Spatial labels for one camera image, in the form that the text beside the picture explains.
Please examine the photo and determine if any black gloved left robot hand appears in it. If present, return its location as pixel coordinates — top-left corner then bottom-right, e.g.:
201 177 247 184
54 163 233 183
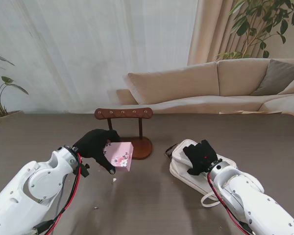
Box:
72 129 122 176

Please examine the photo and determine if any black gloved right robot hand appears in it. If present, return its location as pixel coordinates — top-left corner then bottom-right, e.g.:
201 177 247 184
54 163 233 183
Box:
182 139 222 176

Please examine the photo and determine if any white leather handbag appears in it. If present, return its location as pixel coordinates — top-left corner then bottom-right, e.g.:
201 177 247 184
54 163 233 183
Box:
164 139 238 209

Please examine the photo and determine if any pink floral jewelry box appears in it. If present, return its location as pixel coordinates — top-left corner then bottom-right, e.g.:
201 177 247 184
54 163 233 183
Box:
102 141 135 172

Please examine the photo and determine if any brown wooden necklace stand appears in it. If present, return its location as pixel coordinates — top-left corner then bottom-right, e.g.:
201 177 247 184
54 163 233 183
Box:
94 107 154 161

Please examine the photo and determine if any beige sofa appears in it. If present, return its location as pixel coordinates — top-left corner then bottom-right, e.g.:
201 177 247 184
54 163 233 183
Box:
116 58 294 120

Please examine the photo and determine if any potted broad-leaf plant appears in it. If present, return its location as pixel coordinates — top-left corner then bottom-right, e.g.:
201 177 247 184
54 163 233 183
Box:
0 51 29 124

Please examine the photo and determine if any white sheer curtain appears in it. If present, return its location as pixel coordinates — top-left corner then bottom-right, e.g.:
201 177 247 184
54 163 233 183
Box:
0 0 199 115

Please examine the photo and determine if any grey sofa cushion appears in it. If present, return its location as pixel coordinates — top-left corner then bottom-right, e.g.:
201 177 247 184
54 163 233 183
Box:
251 59 294 96

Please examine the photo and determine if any beige curtain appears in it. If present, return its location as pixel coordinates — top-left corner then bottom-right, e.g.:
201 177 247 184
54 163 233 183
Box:
187 0 294 66

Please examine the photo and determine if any tall dark-leaved house plant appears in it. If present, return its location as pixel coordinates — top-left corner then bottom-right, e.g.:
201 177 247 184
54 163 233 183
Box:
215 0 294 62

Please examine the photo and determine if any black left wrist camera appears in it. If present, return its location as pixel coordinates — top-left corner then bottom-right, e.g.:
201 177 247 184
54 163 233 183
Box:
79 164 91 178

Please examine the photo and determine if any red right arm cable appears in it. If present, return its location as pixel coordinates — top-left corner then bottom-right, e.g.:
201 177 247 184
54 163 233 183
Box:
207 171 253 235

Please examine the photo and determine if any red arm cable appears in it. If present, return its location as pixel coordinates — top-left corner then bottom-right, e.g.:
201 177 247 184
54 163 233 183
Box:
207 171 253 235
46 151 85 235

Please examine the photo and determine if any red left arm cable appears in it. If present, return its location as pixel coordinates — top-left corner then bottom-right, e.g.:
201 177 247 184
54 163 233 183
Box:
46 151 85 235

